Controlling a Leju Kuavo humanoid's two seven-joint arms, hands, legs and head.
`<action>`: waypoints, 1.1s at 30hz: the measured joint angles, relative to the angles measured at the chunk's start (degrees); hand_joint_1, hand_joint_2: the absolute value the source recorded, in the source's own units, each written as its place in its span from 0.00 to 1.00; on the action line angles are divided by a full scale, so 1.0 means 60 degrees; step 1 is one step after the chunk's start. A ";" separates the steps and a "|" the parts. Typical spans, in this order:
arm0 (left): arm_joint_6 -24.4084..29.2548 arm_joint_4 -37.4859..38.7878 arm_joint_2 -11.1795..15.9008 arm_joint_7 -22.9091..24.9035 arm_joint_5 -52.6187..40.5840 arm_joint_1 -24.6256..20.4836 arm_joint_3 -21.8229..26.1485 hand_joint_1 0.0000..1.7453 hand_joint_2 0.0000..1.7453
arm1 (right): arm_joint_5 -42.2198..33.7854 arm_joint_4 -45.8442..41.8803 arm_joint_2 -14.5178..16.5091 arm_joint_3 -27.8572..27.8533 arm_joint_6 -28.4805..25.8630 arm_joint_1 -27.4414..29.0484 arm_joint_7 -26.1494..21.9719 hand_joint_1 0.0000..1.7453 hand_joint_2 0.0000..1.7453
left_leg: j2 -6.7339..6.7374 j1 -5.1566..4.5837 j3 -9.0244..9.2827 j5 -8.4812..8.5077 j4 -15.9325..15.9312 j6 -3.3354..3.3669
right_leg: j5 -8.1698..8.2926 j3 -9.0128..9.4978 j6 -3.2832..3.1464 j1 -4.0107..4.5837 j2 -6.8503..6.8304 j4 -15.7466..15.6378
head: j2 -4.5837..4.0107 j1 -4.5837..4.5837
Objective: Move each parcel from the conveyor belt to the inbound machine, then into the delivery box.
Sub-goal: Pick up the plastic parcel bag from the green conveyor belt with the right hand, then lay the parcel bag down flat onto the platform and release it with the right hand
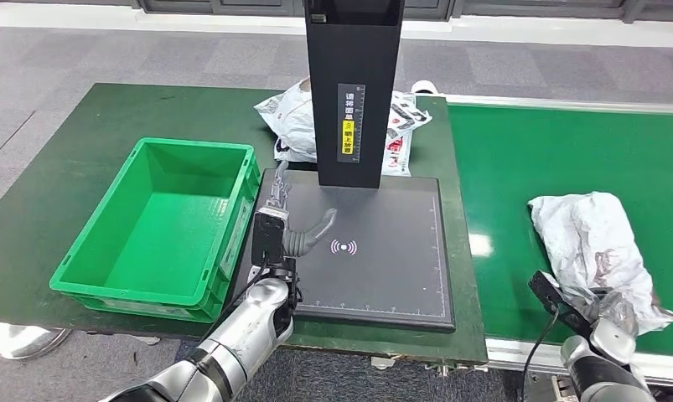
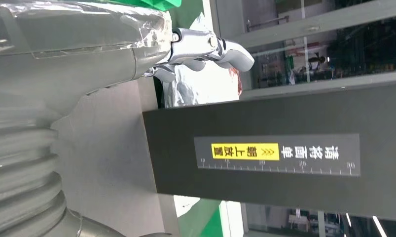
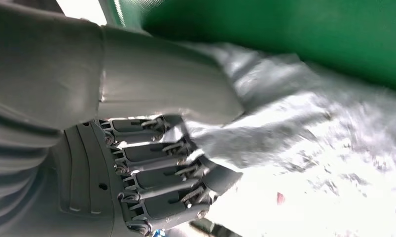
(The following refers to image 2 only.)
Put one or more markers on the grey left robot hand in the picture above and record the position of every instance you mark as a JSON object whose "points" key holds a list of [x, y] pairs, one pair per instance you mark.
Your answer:
{"points": [[70, 65]]}

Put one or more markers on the green conveyor belt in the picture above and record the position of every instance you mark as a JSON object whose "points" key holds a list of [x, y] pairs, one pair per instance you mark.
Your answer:
{"points": [[214, 227]]}

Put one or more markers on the green plastic crate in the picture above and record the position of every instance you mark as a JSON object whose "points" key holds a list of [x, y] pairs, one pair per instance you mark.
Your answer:
{"points": [[158, 4]]}

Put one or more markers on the white printed mailer bag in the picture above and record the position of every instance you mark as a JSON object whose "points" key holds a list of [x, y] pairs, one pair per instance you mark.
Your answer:
{"points": [[197, 88]]}

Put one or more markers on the black scanner column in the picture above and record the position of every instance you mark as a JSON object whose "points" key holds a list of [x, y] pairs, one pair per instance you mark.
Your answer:
{"points": [[184, 147]]}

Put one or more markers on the grey yellow ruler label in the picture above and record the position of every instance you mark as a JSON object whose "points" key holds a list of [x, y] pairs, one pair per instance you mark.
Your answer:
{"points": [[282, 163]]}

